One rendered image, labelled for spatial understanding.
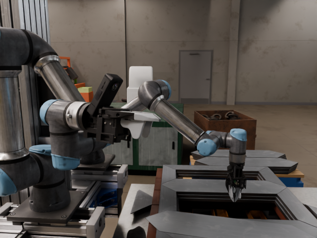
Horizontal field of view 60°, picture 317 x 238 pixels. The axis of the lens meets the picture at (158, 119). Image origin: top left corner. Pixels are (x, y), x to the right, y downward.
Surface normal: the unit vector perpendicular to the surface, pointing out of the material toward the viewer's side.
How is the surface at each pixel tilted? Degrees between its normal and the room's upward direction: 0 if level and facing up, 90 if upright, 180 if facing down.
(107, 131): 82
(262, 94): 90
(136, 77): 72
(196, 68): 90
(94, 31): 90
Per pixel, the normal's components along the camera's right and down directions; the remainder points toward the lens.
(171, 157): -0.11, 0.19
